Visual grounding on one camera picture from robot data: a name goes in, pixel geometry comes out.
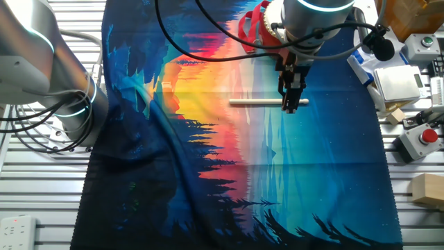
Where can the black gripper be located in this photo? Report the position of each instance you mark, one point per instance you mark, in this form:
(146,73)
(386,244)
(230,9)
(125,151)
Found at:
(293,69)

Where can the pale wooden drumstick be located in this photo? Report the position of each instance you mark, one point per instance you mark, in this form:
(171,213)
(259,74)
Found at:
(253,101)

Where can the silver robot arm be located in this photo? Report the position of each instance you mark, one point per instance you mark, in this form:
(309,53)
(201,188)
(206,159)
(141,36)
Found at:
(31,66)

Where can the white and blue plastic bag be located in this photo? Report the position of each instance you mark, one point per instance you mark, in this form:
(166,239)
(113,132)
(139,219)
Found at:
(362,64)

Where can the colourful landscape print cloth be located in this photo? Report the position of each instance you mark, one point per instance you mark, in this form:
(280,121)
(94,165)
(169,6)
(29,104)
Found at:
(208,156)

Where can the silver digital scale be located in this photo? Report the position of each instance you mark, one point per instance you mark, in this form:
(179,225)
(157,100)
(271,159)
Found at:
(395,83)

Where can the small wooden block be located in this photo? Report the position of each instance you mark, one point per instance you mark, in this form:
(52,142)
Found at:
(395,116)

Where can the grey box with red button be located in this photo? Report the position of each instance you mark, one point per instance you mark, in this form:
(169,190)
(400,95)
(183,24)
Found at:
(414,144)

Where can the black metal clamp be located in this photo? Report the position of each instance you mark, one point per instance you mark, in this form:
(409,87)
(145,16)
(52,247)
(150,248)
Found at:
(425,118)

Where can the grey box with green button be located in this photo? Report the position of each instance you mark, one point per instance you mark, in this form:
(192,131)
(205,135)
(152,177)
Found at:
(421,47)

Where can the brown cardboard box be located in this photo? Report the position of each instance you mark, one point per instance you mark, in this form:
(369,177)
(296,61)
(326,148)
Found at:
(412,15)

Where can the white ridged device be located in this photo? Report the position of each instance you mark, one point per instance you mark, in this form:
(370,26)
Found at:
(437,91)

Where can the large wooden block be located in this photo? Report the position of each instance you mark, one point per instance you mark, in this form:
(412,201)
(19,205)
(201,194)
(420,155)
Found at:
(430,189)

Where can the white power strip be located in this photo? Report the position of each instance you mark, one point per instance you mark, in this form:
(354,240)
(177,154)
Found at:
(17,232)

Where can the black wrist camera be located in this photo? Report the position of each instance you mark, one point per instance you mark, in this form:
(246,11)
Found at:
(382,48)

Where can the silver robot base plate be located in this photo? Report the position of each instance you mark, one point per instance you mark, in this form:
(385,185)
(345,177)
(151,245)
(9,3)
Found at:
(57,137)

